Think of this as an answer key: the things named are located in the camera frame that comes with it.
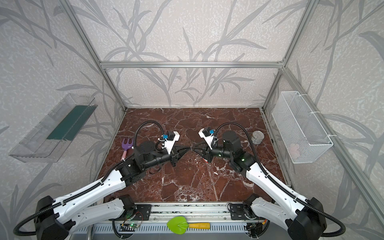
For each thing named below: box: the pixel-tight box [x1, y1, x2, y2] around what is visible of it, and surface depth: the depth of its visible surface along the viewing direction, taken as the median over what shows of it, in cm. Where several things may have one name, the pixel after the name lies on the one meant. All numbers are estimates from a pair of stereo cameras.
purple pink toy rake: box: [120, 138, 134, 161], surface depth 99 cm
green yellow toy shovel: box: [167, 216, 211, 235], surface depth 71 cm
